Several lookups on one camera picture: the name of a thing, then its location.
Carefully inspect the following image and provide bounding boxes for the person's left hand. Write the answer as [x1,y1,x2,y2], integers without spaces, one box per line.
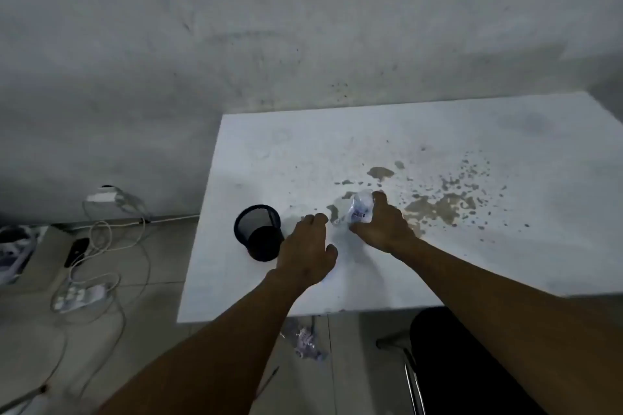
[265,213,339,292]

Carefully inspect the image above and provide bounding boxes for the person's right hand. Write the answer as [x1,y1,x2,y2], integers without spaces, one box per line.
[348,191,420,256]

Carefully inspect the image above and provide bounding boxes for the clear plastic packet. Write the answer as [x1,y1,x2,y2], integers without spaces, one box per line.
[335,189,375,227]

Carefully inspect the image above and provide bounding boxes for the person's right forearm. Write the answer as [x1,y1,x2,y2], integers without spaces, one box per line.
[389,237,623,415]

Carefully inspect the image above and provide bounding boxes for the person's left forearm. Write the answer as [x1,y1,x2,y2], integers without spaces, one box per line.
[95,270,312,415]

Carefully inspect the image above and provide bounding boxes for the black mesh pen holder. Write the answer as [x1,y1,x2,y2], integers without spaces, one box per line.
[234,205,285,263]

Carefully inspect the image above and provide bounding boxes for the crumpled plastic wrapper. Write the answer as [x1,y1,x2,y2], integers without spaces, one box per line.
[281,321,328,362]

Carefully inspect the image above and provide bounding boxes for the black chair seat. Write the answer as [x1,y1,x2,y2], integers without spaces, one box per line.
[410,306,548,415]

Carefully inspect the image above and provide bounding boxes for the black phone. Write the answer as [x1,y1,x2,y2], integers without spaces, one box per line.
[64,237,91,268]

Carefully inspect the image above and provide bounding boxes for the white power strip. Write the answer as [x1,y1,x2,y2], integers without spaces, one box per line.
[51,283,109,314]

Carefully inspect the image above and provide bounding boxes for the cardboard box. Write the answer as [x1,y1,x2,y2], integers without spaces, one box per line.
[18,225,79,292]

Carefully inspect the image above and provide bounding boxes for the white plastic bag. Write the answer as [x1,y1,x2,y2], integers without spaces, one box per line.
[0,225,39,285]

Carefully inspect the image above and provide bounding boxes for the grey metal rod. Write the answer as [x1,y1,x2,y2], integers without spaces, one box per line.
[0,383,50,415]

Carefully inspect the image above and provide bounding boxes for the metal chair frame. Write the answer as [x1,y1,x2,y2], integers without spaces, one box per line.
[375,331,428,415]

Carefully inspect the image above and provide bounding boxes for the white cable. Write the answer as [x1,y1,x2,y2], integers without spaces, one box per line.
[29,196,152,401]

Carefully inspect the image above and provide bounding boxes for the white wall charger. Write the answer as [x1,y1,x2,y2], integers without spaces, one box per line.
[86,186,123,207]

